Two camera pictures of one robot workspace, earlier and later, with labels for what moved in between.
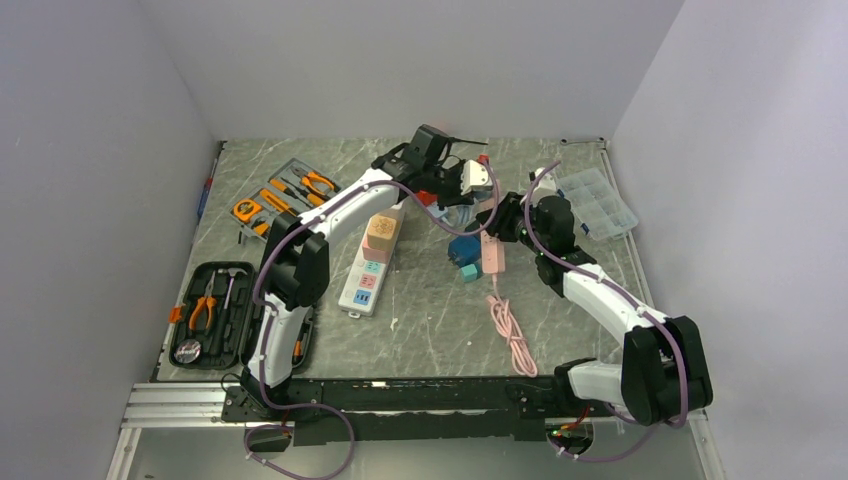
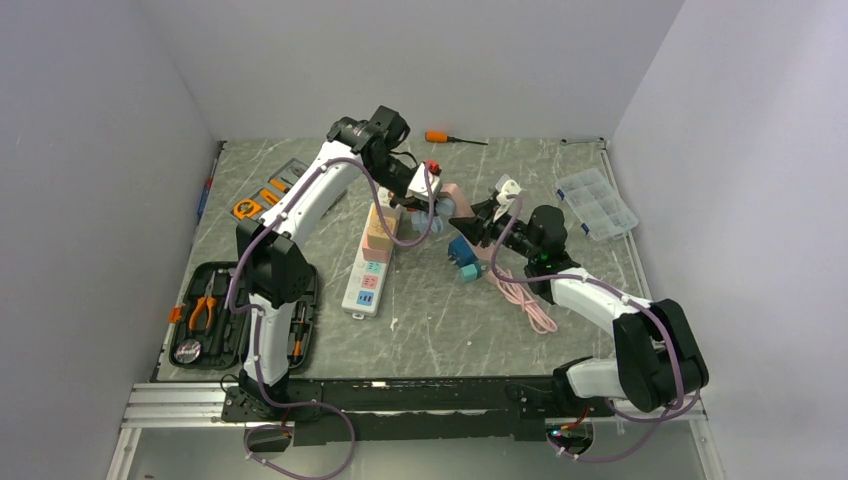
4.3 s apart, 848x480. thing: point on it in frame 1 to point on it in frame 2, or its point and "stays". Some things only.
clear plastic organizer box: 598,208 stays
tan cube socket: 381,232 stays
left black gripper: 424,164 to 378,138
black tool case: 216,319 stays
